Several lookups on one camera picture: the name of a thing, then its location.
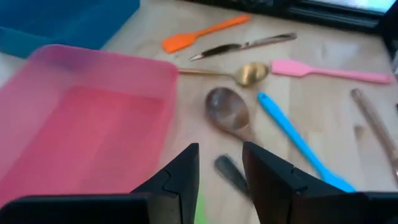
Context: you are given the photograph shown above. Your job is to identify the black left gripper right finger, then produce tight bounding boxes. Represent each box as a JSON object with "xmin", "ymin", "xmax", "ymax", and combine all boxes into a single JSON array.
[{"xmin": 242, "ymin": 141, "xmax": 368, "ymax": 224}]

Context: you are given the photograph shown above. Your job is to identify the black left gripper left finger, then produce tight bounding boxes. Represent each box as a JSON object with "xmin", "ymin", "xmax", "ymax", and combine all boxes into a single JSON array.
[{"xmin": 130, "ymin": 142, "xmax": 200, "ymax": 224}]

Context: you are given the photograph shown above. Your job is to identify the green silicone spatula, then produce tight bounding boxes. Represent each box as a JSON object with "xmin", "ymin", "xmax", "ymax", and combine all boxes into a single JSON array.
[{"xmin": 194, "ymin": 192, "xmax": 208, "ymax": 224}]

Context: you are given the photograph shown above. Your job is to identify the black table knife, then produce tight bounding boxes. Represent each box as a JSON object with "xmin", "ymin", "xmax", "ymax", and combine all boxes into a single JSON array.
[{"xmin": 213, "ymin": 154, "xmax": 252, "ymax": 200}]

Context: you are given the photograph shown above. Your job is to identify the blue silicone spatula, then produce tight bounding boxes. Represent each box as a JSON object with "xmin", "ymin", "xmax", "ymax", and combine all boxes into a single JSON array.
[{"xmin": 256, "ymin": 91, "xmax": 358, "ymax": 194}]

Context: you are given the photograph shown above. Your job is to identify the pink plastic bin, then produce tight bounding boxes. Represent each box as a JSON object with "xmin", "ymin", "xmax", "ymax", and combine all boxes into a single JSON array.
[{"xmin": 0, "ymin": 44, "xmax": 180, "ymax": 208}]

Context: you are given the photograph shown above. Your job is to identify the gold metal spoon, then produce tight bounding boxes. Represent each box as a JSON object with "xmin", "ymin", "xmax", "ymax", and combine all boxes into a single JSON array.
[{"xmin": 178, "ymin": 61, "xmax": 271, "ymax": 88}]

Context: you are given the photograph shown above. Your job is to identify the wooden handled utensil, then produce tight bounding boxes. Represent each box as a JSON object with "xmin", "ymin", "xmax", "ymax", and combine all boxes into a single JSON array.
[{"xmin": 350, "ymin": 88, "xmax": 398, "ymax": 186}]

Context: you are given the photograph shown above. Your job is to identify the rose gold table knife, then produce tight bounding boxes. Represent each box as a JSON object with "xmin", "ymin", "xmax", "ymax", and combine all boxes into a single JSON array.
[{"xmin": 189, "ymin": 32, "xmax": 298, "ymax": 62}]

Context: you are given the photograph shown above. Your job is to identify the blue plastic bin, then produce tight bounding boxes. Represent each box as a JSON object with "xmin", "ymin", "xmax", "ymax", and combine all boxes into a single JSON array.
[{"xmin": 0, "ymin": 0, "xmax": 141, "ymax": 60}]

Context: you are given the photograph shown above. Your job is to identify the pink silicone spatula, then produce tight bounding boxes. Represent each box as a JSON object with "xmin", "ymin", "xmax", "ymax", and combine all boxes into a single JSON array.
[{"xmin": 270, "ymin": 58, "xmax": 395, "ymax": 85}]

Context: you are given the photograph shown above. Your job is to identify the orange silicone spatula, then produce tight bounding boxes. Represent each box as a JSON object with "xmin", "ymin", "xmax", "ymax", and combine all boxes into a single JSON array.
[{"xmin": 162, "ymin": 13, "xmax": 251, "ymax": 54}]

